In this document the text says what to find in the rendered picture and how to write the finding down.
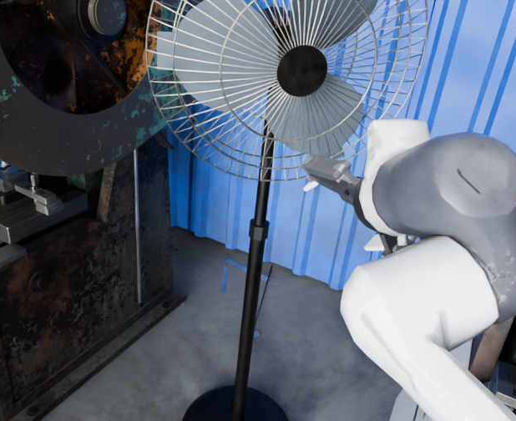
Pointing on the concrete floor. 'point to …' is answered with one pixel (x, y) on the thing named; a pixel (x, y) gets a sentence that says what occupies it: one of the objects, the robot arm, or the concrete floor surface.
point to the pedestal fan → (279, 56)
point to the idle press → (69, 193)
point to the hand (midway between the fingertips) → (342, 212)
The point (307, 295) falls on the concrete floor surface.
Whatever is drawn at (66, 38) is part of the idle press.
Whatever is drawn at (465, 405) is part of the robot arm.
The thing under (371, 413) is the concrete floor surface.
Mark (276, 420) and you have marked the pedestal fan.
